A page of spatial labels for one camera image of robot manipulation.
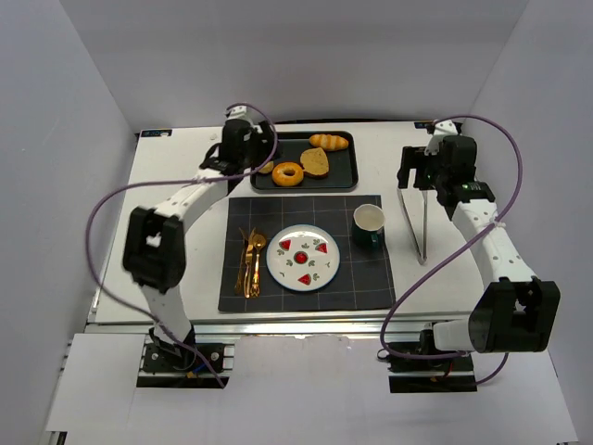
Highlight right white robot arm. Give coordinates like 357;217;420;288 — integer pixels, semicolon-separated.
397;135;561;353

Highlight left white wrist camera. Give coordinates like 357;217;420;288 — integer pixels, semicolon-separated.
225;106;253;125

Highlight gold knife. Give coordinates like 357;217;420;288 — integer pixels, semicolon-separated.
244;229;258;299

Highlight brown bread slice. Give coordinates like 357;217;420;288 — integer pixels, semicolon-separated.
300;147;330;178

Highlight gold spoon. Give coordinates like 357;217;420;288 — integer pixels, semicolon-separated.
250;233;267;298

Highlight green mug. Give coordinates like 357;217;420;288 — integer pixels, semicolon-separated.
351;204;385;249

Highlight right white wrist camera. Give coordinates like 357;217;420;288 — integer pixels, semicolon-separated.
424;120;459;156

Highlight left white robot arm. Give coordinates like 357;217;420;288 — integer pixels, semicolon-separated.
122;118;277;371

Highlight black grid placemat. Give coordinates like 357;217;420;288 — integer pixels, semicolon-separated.
218;195;396;313

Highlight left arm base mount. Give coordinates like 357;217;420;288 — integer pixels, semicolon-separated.
136;337;234;389

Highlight striped bread roll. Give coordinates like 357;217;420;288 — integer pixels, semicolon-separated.
309;133;349;151

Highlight black baking tray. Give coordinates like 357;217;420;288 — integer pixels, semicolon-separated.
250;131;359;193

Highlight white strawberry plate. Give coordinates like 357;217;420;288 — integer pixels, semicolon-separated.
265;224;341;292

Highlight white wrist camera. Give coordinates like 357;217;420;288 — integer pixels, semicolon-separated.
424;120;459;156
225;106;253;125

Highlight small round bun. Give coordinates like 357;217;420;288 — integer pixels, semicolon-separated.
259;161;274;174

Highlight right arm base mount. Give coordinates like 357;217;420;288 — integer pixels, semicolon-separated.
376;328;477;394

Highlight glazed donut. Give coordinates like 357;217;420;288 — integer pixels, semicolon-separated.
271;162;304;187

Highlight metal tongs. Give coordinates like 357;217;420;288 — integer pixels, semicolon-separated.
397;189;428;265

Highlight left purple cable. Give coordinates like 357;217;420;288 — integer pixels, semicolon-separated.
86;102;280;388

